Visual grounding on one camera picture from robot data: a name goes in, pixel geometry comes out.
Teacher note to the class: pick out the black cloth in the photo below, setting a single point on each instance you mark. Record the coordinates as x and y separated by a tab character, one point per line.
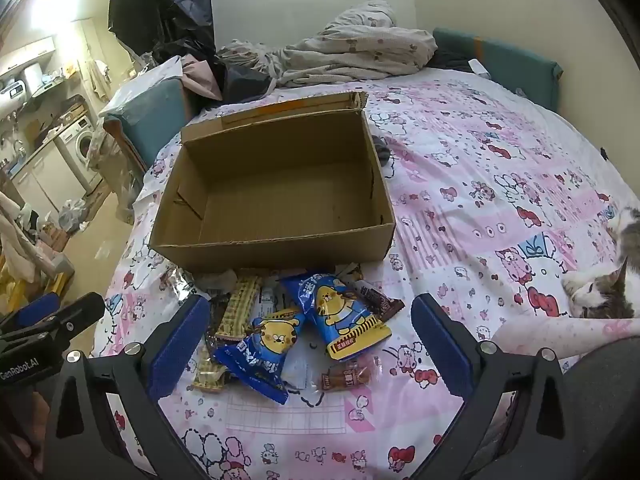
452	60

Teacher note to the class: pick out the dark slim snack packet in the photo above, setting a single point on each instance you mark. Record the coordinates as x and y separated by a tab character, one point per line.
216	320

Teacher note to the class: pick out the person's dark trouser leg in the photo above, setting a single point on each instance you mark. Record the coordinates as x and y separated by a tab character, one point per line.
610	400

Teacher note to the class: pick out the teal bed headboard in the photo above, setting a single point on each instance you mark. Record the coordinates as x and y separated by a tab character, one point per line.
520	67

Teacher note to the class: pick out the brown cardboard box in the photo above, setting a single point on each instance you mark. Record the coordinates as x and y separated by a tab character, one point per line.
280	200

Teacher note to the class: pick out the white wall cabinet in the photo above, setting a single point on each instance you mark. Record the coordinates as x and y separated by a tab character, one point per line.
30	50

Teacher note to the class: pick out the clear plastic wrapper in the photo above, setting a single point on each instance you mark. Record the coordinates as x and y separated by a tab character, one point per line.
217	280

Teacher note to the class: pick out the brown clear snack packet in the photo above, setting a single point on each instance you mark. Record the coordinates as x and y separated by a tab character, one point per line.
350	375

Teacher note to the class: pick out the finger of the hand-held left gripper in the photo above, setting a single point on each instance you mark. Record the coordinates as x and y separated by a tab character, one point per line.
35	307
80	310

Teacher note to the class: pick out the black plastic bag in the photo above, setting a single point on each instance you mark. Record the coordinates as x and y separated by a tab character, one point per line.
160	5

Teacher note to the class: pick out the pink cartoon printed bedsheet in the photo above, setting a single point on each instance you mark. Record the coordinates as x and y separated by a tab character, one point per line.
475	200

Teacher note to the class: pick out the blue cartoon snack packet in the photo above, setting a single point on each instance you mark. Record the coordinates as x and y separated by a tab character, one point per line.
340	320
260	355

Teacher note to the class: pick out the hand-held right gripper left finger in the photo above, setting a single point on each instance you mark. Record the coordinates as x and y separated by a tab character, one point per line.
182	345

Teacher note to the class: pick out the person's left hand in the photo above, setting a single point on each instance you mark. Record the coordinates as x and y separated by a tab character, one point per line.
22	440

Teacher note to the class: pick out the grey and white cat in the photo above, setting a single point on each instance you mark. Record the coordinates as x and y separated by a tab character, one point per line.
610	295

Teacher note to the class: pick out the dark grey plastic bag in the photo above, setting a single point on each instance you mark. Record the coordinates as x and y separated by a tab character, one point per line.
242	82

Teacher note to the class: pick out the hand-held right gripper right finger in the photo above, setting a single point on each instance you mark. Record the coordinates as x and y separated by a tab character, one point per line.
442	345

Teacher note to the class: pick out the white washing machine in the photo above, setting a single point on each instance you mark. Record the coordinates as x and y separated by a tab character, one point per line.
82	147

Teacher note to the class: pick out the silver foil wrapper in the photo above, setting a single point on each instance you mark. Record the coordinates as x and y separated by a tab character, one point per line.
180	285

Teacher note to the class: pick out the pink cloth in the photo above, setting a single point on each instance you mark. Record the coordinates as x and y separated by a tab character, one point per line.
202	77

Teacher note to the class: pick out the clear plastic bag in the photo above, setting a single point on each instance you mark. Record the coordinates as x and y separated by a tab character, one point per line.
72	212

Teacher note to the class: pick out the yellow checked waffle packet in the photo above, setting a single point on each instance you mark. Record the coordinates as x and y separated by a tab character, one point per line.
242	310
210	375

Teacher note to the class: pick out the small dark grey cloth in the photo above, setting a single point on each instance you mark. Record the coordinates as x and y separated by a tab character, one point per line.
382	152

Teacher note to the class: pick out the beige printed quilt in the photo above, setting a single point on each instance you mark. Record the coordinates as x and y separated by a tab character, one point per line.
350	50

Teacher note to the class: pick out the white labelled snack packet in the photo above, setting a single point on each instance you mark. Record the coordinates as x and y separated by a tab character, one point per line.
270	300

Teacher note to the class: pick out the dark brown snack packet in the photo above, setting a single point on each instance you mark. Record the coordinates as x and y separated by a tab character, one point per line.
377	302

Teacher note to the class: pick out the hanging beige towel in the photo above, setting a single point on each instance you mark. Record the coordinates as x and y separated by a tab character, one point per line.
100	80

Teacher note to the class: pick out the beige kitchen cabinet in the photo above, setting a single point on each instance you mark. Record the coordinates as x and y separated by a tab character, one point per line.
45	180

